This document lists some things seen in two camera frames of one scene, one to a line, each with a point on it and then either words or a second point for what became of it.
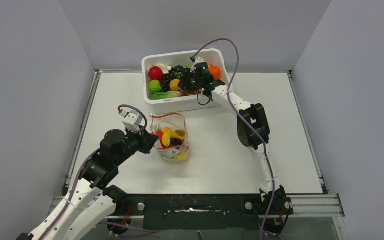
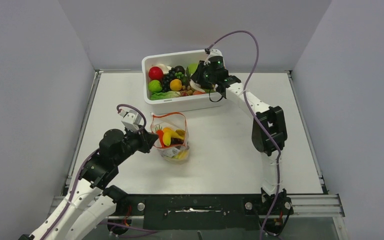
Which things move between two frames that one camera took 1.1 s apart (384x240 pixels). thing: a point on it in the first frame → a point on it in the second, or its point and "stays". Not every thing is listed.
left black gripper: [149, 139] stays
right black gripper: [185, 83] → [197, 76]
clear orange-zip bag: [172, 145] stays
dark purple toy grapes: [175, 141] stays
